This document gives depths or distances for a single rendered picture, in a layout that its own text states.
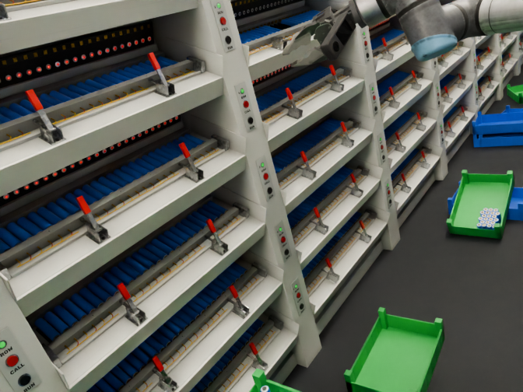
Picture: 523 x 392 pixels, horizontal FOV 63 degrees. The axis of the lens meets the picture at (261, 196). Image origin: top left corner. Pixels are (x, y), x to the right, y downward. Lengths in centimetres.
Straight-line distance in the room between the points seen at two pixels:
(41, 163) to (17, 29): 21
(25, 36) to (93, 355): 58
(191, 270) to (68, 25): 57
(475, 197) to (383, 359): 95
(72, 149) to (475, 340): 125
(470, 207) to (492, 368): 85
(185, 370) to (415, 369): 69
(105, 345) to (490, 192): 170
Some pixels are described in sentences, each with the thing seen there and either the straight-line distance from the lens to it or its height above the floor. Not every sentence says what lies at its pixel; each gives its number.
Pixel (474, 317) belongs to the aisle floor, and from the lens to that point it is 160.
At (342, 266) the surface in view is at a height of 15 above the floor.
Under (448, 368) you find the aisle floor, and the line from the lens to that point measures 145.
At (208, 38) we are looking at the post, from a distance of 106.
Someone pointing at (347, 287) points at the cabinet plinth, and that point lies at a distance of 171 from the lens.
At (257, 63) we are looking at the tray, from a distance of 116.
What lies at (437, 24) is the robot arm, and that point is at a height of 94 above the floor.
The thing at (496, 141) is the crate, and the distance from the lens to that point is 288.
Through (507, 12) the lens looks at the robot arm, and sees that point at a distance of 111.
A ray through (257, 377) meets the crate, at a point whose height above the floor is 40.
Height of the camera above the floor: 106
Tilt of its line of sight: 23 degrees down
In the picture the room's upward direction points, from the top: 16 degrees counter-clockwise
